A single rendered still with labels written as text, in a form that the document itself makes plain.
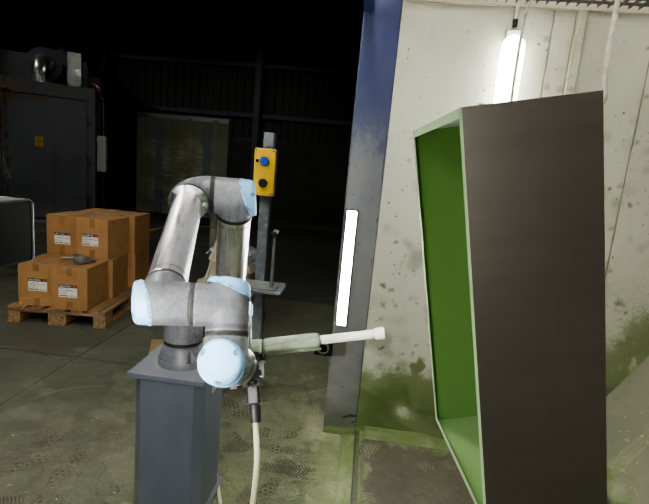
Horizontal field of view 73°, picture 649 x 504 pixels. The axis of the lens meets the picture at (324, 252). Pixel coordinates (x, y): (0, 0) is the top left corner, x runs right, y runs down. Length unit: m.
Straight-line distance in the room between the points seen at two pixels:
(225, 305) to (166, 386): 0.97
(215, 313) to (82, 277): 3.25
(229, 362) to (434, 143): 1.21
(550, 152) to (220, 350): 0.92
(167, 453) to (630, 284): 2.28
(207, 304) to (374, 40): 1.76
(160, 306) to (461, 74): 1.87
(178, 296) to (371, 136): 1.59
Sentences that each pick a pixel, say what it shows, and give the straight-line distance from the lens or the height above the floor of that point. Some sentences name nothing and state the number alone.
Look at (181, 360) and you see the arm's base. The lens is 1.85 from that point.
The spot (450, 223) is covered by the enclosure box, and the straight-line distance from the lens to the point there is 1.81.
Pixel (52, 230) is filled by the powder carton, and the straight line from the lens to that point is 4.68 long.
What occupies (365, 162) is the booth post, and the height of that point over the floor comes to 1.52.
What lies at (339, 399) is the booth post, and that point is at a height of 0.21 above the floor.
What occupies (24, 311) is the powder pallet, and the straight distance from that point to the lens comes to 4.45.
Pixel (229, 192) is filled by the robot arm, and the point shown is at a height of 1.36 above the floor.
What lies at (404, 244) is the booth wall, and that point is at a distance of 2.33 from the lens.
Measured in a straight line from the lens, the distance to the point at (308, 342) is 1.21.
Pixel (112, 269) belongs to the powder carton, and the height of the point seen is 0.42.
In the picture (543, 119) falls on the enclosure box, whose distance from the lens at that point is 1.27.
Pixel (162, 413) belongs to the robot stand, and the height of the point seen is 0.48.
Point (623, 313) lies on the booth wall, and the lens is 2.72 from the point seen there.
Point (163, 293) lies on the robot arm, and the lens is 0.93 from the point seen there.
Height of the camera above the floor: 1.44
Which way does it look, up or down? 10 degrees down
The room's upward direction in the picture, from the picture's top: 5 degrees clockwise
